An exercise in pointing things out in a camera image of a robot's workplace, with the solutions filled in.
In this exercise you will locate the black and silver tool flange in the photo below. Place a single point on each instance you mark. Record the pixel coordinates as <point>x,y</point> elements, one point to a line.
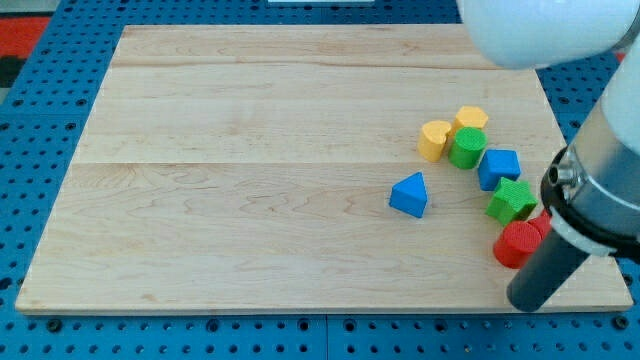
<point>591,189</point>

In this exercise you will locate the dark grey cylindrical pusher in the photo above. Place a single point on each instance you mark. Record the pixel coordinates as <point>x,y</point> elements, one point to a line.
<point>554,261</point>

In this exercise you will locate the red star block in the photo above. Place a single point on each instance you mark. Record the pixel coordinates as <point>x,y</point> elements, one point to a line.
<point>542,223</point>

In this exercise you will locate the red cylinder block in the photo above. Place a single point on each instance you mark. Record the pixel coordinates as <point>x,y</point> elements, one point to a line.
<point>516,243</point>

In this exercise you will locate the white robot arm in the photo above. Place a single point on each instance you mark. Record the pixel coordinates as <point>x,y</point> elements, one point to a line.
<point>540,33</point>

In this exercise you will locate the green star block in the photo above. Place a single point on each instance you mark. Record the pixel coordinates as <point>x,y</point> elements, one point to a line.
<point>512,200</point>

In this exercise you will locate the blue cube block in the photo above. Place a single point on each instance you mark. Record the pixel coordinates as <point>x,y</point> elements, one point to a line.
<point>496,164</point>

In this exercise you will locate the green cylinder block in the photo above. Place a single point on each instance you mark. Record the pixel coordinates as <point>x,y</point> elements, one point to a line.
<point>467,147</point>

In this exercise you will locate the yellow hexagon block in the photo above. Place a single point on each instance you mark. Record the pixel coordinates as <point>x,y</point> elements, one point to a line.
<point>469,116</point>

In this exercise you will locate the blue triangle block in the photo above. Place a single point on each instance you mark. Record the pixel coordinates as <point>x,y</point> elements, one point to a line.
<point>410,195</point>

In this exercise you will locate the yellow heart block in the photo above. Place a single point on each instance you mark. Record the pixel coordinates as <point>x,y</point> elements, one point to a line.
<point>432,139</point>

